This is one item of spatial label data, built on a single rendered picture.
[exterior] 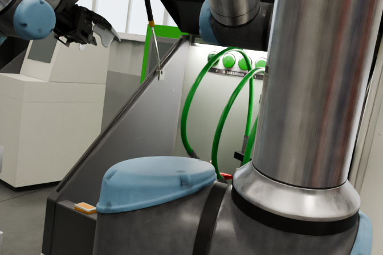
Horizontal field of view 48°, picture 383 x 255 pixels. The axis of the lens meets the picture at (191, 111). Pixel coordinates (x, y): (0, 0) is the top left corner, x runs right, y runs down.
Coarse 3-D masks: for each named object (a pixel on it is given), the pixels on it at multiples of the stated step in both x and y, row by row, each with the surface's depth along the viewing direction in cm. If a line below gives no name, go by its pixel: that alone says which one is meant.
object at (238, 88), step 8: (248, 72) 109; (256, 72) 111; (240, 88) 105; (232, 96) 103; (232, 104) 103; (224, 112) 101; (224, 120) 101; (216, 136) 100; (216, 144) 100; (216, 152) 100; (216, 160) 101; (216, 168) 102
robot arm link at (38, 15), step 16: (0, 0) 74; (16, 0) 76; (32, 0) 76; (0, 16) 76; (16, 16) 76; (32, 16) 77; (48, 16) 79; (16, 32) 79; (32, 32) 77; (48, 32) 80
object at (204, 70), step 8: (232, 48) 115; (240, 48) 119; (216, 56) 109; (208, 64) 107; (248, 64) 126; (200, 72) 105; (200, 80) 104; (192, 88) 103; (192, 96) 103; (184, 104) 102; (248, 104) 133; (184, 112) 102; (248, 112) 133; (184, 120) 102; (248, 120) 134; (184, 128) 102; (248, 128) 134; (184, 136) 103; (248, 136) 135; (184, 144) 105
